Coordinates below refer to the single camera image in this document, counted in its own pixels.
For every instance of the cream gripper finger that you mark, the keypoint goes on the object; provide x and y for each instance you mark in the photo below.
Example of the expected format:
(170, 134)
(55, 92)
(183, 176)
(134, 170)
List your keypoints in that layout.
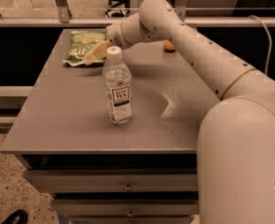
(97, 53)

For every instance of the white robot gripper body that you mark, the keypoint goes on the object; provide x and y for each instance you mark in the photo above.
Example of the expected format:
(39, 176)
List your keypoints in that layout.
(114, 35)

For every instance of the green jalapeno chip bag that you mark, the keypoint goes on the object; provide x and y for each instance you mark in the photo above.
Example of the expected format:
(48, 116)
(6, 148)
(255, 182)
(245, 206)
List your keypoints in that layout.
(82, 42)

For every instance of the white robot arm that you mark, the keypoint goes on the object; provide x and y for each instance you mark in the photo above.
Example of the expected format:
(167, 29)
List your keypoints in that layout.
(236, 142)

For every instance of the clear plastic tea bottle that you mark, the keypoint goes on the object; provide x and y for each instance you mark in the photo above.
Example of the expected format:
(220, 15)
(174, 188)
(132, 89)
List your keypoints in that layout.
(117, 83)

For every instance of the black office chair base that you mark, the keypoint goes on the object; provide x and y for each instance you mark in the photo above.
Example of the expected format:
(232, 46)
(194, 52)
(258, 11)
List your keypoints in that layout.
(122, 8)

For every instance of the orange fruit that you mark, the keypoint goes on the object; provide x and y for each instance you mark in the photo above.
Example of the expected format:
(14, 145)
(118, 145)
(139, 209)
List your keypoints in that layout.
(168, 46)

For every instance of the metal railing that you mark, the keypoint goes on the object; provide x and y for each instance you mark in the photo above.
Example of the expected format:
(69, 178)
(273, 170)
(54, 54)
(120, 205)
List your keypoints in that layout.
(92, 12)

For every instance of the upper grey drawer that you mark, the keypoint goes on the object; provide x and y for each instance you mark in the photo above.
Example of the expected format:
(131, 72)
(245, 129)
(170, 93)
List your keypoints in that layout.
(121, 180)

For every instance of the grey drawer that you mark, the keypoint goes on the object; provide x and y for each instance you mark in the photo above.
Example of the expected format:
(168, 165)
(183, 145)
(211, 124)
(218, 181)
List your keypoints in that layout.
(124, 208)
(121, 180)

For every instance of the lower grey drawer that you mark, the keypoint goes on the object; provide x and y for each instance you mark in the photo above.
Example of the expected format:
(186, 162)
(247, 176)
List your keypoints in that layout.
(124, 208)

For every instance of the black shoe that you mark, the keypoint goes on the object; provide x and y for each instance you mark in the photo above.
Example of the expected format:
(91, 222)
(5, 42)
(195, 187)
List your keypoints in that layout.
(18, 217)

